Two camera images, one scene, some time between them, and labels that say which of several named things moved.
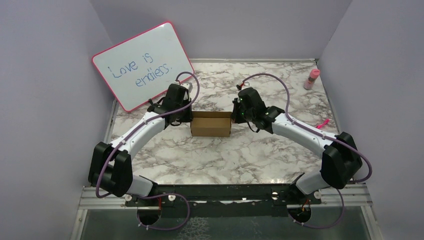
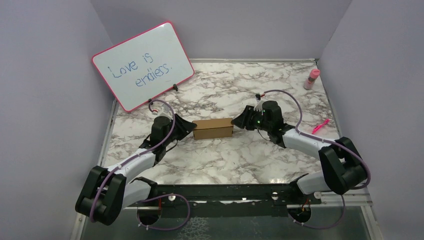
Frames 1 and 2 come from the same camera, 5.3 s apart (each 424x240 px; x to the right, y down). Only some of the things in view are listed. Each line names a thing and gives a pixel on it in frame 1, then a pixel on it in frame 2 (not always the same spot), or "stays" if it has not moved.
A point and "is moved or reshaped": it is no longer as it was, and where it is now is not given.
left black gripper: [188, 118] to [184, 127]
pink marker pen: [320, 126] stays
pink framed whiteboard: [140, 67] stays
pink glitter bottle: [312, 77] stays
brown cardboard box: [211, 124] is moved or reshaped
